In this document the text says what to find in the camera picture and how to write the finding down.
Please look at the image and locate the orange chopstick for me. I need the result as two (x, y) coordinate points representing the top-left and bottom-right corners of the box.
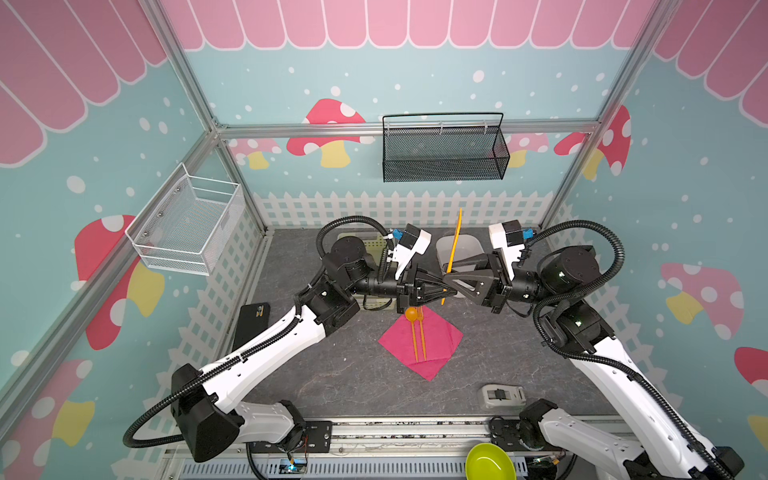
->
(418, 318), (428, 361)
(437, 207), (463, 273)

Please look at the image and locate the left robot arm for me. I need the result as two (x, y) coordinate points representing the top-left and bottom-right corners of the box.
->
(122, 215), (456, 463)

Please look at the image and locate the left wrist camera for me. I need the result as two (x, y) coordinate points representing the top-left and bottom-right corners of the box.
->
(388, 224), (431, 280)

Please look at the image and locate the orange spoon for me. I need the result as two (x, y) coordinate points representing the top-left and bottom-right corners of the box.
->
(405, 307), (419, 361)

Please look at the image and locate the black box with yellow label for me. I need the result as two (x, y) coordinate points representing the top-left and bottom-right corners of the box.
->
(232, 302), (271, 350)

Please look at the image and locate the white small device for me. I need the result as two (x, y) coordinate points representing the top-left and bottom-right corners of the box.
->
(479, 384), (527, 409)

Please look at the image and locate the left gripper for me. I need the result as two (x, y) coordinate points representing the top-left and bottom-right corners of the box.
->
(347, 263), (457, 316)

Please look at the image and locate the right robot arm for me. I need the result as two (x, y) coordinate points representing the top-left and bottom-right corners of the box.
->
(444, 220), (745, 479)

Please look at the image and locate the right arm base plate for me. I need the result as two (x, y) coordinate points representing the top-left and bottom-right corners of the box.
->
(488, 416), (545, 452)

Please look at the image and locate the green perforated plastic basket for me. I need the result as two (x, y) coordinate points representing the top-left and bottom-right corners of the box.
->
(350, 232), (397, 312)

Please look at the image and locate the white plastic tub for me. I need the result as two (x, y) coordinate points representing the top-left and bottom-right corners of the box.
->
(436, 234), (484, 260)

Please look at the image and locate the lime green bowl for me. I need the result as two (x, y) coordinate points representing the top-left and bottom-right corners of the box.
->
(465, 443), (517, 480)

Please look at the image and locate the white wire mesh basket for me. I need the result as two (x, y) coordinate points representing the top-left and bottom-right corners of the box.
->
(125, 164), (245, 276)

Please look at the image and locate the black wire mesh basket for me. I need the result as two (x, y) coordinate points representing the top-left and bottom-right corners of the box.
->
(381, 112), (510, 183)

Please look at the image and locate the pink paper napkin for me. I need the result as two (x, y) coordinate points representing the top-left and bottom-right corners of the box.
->
(378, 307), (463, 381)

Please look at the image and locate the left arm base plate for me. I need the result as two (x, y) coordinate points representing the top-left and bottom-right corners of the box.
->
(250, 421), (333, 454)

